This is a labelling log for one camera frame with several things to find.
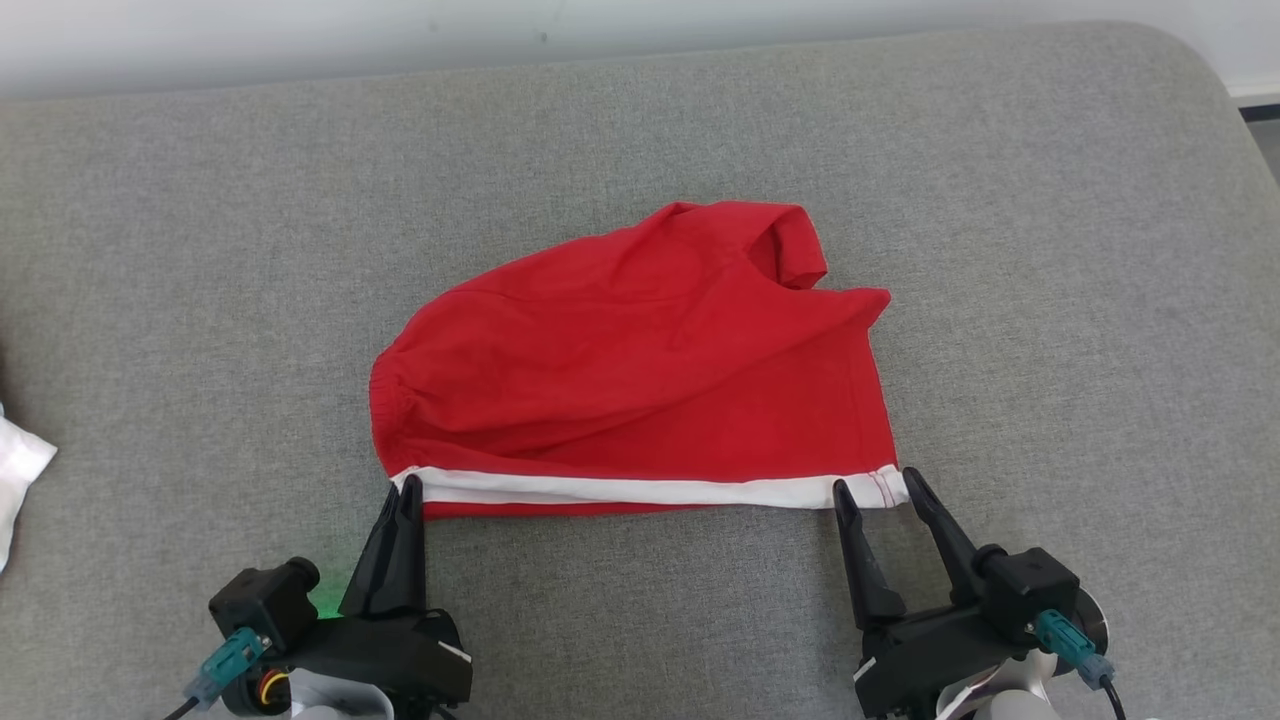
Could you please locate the red shorts with white stripe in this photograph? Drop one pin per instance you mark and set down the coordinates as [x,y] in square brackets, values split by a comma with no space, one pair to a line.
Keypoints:
[640,370]

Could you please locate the red and white basketball jersey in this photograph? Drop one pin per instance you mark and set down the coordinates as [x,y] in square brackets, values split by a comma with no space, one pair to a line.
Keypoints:
[18,470]

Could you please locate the white baseboard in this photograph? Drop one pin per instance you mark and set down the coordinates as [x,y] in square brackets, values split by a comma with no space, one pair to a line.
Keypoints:
[1255,92]

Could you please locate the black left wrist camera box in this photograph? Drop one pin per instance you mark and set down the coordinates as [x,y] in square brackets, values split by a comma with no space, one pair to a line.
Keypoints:
[260,605]

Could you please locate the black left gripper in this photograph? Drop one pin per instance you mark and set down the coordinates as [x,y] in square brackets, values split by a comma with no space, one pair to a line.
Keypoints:
[400,655]

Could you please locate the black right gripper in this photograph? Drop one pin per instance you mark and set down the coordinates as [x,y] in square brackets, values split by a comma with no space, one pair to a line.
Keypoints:
[930,650]

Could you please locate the grey fabric sofa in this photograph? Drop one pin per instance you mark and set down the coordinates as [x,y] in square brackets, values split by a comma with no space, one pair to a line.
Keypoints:
[640,620]

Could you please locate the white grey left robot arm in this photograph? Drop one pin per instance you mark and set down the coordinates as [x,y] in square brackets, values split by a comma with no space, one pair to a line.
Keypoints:
[335,700]

